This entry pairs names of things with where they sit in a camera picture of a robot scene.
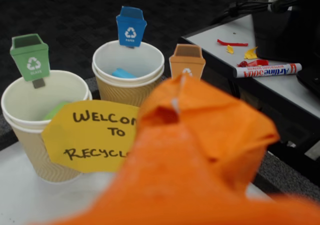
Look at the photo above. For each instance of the flat black device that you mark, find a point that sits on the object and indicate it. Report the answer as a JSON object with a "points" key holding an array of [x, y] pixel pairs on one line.
{"points": [[311, 81]]}

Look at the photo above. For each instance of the white panel black frame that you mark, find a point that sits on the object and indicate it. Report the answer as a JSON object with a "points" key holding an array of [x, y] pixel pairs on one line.
{"points": [[275, 90]]}

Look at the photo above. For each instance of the green recycling bin tag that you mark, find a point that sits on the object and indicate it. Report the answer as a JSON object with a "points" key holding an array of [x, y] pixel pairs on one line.
{"points": [[30, 60]]}

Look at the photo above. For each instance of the green paper parcel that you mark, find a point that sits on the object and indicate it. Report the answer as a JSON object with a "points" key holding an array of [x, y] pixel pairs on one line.
{"points": [[56, 111]]}

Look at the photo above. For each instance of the black monitor stand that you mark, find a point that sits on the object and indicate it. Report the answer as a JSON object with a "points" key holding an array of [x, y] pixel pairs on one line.
{"points": [[287, 35]]}

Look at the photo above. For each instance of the large yellow paper scrap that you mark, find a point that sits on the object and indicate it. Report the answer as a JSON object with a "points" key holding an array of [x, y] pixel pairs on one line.
{"points": [[250, 53]]}

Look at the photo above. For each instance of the blue recycling bin tag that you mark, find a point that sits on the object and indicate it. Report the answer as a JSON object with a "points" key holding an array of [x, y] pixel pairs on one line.
{"points": [[131, 27]]}

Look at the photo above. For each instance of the ribbed brown paper cup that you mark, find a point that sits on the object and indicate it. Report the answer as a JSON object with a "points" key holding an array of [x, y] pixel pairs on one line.
{"points": [[30, 102], [130, 57]]}

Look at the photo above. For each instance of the blue paper parcel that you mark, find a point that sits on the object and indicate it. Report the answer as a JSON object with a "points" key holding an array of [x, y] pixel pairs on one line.
{"points": [[122, 73]]}

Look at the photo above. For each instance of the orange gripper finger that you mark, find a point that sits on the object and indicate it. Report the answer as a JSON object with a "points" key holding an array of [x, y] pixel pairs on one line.
{"points": [[170, 185]]}

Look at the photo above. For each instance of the orange recycling bin tag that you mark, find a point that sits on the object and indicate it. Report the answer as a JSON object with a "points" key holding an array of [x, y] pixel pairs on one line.
{"points": [[186, 62]]}

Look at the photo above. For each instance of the small yellow paper scrap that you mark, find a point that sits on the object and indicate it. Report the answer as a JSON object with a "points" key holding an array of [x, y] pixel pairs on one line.
{"points": [[230, 49]]}

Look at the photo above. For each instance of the yellow welcome paper sign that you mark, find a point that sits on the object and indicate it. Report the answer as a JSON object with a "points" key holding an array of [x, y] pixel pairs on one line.
{"points": [[92, 140]]}

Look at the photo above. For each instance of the white Artline whiteboard marker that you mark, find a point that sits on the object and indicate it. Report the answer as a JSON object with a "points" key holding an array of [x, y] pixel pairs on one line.
{"points": [[267, 70]]}

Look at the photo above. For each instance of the orange paper parcel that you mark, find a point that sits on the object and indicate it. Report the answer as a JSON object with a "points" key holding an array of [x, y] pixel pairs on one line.
{"points": [[225, 125]]}

